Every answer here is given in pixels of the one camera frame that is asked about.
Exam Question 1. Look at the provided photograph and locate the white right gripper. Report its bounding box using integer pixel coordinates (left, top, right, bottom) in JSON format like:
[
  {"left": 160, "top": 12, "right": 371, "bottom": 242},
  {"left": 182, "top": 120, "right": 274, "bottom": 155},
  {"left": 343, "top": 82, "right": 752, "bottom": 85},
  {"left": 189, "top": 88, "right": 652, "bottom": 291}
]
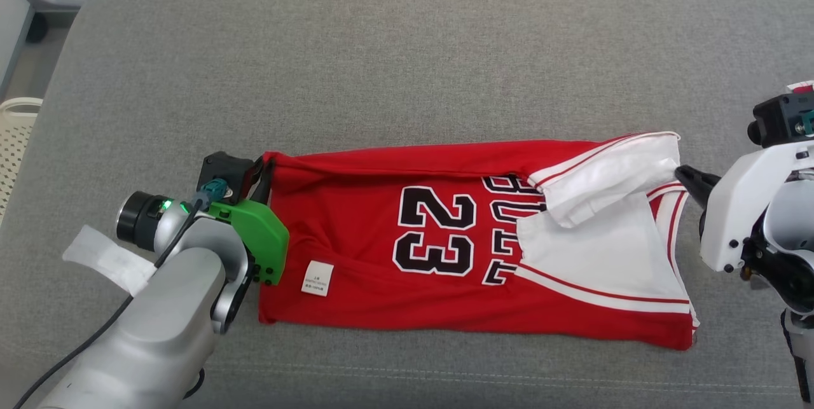
[{"left": 673, "top": 141, "right": 814, "bottom": 274}]

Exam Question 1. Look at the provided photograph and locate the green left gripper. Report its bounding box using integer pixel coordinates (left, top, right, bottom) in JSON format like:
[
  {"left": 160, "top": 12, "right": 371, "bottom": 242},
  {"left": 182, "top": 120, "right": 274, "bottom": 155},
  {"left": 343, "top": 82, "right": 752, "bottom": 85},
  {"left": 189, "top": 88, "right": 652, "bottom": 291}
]
[{"left": 207, "top": 155, "right": 291, "bottom": 287}]

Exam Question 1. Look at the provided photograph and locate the red white number jersey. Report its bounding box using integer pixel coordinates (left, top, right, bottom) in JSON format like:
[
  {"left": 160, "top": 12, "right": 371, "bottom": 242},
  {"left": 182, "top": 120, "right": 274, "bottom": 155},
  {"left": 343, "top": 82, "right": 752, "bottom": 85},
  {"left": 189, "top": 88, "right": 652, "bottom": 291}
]
[{"left": 258, "top": 131, "right": 701, "bottom": 351}]

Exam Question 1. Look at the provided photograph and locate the grey fabric sofa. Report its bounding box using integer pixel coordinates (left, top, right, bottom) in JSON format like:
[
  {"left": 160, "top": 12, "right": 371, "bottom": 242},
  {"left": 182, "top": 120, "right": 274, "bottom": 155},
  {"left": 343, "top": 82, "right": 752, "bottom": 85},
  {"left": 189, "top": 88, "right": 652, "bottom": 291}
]
[{"left": 0, "top": 0, "right": 814, "bottom": 409}]

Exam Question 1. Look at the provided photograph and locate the cream perforated laundry basket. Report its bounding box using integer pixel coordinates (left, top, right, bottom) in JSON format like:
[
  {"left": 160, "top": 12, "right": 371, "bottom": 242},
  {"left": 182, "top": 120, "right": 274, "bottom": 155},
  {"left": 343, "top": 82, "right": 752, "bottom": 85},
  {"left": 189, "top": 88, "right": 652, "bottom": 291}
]
[{"left": 0, "top": 97, "right": 44, "bottom": 226}]

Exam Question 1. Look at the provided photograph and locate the black caster wheel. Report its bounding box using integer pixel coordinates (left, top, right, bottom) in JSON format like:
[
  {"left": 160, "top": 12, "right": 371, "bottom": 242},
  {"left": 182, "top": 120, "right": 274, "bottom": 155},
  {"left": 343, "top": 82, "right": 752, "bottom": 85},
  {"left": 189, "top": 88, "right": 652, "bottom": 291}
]
[{"left": 25, "top": 11, "right": 49, "bottom": 42}]

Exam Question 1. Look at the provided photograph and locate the white left cable tag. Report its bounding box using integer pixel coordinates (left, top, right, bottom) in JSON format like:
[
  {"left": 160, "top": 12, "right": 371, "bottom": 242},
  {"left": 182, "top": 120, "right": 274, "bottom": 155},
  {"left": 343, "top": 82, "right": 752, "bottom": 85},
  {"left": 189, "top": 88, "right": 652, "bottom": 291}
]
[{"left": 62, "top": 225, "right": 158, "bottom": 296}]

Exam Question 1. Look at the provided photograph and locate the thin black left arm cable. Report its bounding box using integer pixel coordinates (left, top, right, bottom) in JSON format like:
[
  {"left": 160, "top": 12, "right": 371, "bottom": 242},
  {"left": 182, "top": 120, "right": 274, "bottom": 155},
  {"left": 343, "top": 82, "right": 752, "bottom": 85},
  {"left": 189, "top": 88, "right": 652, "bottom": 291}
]
[{"left": 181, "top": 368, "right": 206, "bottom": 400}]

